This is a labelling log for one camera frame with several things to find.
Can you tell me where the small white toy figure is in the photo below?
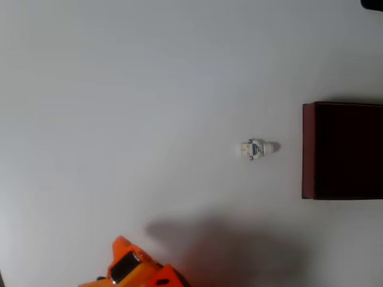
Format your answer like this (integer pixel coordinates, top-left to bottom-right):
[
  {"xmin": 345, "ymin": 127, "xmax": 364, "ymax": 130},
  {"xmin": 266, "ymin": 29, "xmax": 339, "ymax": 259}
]
[{"xmin": 238, "ymin": 138, "xmax": 281, "ymax": 161}]

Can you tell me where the dark red open box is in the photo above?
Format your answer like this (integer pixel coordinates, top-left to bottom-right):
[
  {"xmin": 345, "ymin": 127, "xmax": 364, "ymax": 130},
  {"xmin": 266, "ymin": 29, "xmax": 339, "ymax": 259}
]
[{"xmin": 301, "ymin": 100, "xmax": 383, "ymax": 201}]

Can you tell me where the black object at edge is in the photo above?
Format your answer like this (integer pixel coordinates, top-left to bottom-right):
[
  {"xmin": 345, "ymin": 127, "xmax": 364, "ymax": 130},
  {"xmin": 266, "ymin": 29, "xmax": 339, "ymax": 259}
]
[{"xmin": 360, "ymin": 0, "xmax": 383, "ymax": 12}]

